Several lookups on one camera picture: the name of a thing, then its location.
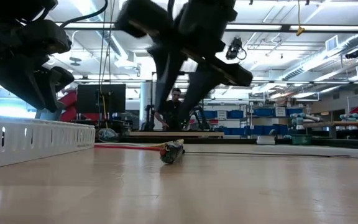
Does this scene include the black monitor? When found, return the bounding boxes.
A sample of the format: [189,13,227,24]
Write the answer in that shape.
[76,83,126,114]

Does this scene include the clear safety glasses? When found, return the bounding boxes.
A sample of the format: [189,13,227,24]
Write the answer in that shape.
[97,128,119,143]

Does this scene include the white slotted cable duct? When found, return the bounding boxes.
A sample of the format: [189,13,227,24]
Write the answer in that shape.
[0,113,96,172]

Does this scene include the white pillar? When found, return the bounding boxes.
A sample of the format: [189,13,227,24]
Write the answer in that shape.
[139,82,155,125]

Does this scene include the red machine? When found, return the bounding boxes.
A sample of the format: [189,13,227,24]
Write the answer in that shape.
[57,90,80,122]

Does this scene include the pale blue roll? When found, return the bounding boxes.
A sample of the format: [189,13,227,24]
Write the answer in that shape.
[339,113,358,123]

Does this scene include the pale blue rolls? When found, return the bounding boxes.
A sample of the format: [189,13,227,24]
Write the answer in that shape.
[290,112,324,130]

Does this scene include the black overhead frame beam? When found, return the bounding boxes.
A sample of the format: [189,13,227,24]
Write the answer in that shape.
[54,21,358,34]

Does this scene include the long blue storage bin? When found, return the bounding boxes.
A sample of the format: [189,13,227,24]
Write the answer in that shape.
[225,123,291,136]

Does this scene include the wooden workbench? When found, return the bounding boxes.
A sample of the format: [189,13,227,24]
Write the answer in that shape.
[303,120,358,139]

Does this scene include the yellow hanging cable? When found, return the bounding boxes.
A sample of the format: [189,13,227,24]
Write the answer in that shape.
[102,93,108,128]

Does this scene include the white storage shelf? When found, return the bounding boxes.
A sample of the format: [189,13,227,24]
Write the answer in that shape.
[202,102,306,139]

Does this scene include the person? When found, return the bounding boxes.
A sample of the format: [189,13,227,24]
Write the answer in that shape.
[154,88,195,131]

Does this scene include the white wire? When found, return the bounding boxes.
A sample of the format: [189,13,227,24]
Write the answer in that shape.
[104,142,167,147]

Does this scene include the black overhead camera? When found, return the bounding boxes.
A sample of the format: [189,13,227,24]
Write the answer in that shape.
[225,37,247,60]

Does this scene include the background wooden table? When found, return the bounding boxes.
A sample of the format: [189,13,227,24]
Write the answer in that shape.
[129,130,225,138]

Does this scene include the dark tape roll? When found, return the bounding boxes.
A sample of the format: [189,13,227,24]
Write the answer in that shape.
[290,134,312,146]

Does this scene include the red wire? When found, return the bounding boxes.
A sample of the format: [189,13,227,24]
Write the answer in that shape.
[94,144,169,156]

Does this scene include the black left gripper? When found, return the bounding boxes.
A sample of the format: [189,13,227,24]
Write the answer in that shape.
[0,17,75,113]

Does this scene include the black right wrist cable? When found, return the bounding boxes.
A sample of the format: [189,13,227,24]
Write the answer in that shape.
[165,0,176,15]

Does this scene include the yellow hanging hook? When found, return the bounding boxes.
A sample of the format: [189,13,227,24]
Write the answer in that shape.
[295,0,306,37]

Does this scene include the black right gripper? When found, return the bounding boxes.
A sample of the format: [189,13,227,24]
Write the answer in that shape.
[116,0,254,127]

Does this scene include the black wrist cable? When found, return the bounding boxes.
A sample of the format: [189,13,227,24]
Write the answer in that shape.
[59,0,108,29]
[165,0,176,15]

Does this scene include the white-sided tape roll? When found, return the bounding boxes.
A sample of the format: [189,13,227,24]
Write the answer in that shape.
[255,134,277,146]

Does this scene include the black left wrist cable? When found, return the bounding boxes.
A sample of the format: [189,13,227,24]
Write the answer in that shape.
[59,0,108,29]

